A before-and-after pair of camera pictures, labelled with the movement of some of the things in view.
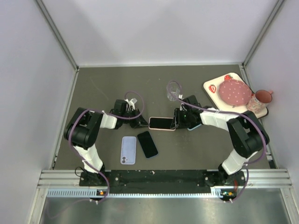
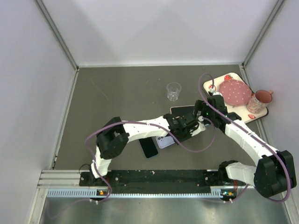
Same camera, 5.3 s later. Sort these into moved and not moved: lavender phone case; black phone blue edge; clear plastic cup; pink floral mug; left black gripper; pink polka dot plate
Moved: left black gripper; lavender phone case
Not moved: pink polka dot plate; black phone blue edge; clear plastic cup; pink floral mug
